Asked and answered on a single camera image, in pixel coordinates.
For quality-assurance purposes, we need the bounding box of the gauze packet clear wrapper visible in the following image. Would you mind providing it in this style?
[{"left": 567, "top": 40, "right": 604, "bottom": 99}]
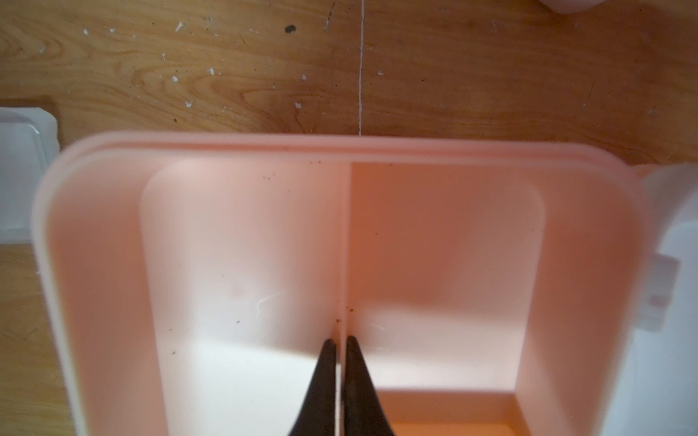
[{"left": 1, "top": 107, "right": 60, "bottom": 245}]

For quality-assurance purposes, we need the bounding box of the white pink first aid kit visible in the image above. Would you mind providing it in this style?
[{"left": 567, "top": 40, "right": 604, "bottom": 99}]
[{"left": 32, "top": 132, "right": 697, "bottom": 435}]

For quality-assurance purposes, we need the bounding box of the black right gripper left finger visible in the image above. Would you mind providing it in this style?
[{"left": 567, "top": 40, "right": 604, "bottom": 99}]
[{"left": 289, "top": 339, "right": 337, "bottom": 436}]

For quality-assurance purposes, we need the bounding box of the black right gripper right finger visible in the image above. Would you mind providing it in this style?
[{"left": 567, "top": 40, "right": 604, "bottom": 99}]
[{"left": 343, "top": 336, "right": 396, "bottom": 436}]

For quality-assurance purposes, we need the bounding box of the pink medicine chest box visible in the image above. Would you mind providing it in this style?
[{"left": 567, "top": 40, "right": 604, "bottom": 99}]
[{"left": 540, "top": 0, "right": 605, "bottom": 15}]

